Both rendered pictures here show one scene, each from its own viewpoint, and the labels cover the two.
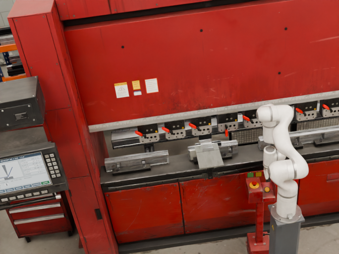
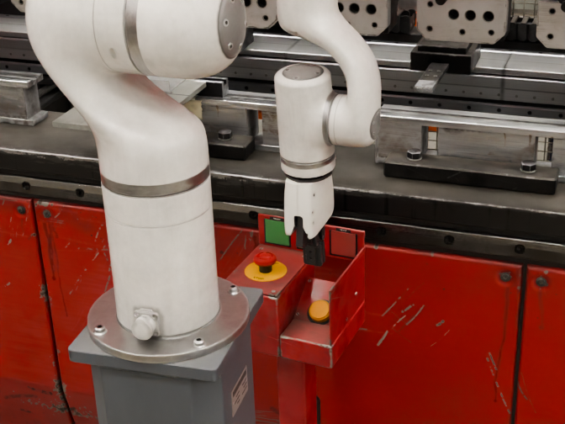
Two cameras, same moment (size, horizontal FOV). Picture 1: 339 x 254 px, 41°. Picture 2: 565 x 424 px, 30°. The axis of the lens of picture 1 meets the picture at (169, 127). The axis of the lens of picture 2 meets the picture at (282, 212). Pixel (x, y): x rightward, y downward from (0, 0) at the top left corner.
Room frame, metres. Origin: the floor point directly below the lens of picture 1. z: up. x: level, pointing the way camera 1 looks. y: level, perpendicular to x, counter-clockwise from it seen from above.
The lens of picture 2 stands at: (1.02, -1.19, 1.66)
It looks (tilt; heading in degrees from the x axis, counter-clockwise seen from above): 26 degrees down; 22
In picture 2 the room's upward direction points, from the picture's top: 2 degrees counter-clockwise
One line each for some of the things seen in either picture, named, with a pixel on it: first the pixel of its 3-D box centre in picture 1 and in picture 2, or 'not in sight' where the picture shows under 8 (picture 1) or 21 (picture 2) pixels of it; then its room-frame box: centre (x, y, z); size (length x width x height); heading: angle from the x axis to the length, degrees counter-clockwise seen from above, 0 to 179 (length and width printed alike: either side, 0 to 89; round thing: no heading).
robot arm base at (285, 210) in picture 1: (286, 202); (162, 248); (1.95, -0.67, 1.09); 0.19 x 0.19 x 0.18
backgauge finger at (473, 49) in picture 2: not in sight; (437, 63); (2.93, -0.76, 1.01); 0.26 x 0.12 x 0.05; 1
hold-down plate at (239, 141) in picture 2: (212, 157); (177, 140); (2.70, -0.30, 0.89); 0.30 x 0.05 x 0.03; 91
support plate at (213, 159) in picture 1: (208, 155); (132, 103); (2.61, -0.27, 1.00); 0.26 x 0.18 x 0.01; 1
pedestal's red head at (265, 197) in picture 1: (260, 186); (293, 288); (2.46, -0.63, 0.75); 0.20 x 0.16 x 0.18; 87
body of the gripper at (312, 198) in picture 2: (268, 169); (310, 194); (2.42, -0.68, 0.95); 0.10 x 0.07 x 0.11; 177
